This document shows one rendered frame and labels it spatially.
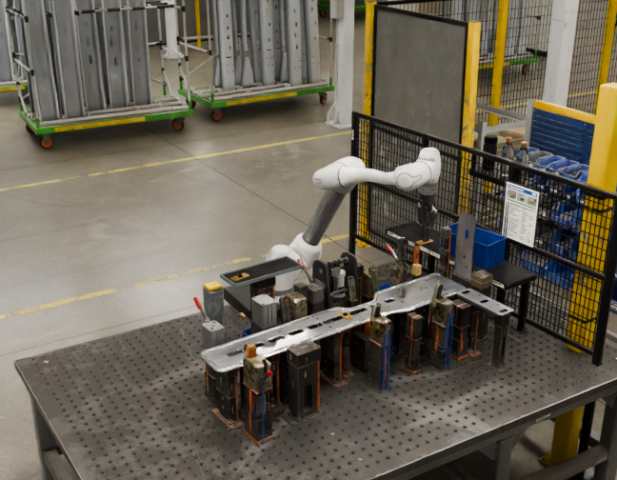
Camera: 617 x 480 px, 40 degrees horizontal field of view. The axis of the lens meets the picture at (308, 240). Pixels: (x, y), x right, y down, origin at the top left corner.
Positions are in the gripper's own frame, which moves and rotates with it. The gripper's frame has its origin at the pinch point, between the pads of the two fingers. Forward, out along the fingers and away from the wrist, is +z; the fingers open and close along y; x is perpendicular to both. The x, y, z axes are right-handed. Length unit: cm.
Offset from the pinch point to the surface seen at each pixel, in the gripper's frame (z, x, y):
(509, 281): 26, 36, 23
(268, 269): 13, -66, -33
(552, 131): -4, 182, -74
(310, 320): 29, -62, -5
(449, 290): 29.0, 10.5, 8.5
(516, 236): 11, 54, 10
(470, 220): -1.9, 26.2, 3.9
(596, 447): 106, 60, 68
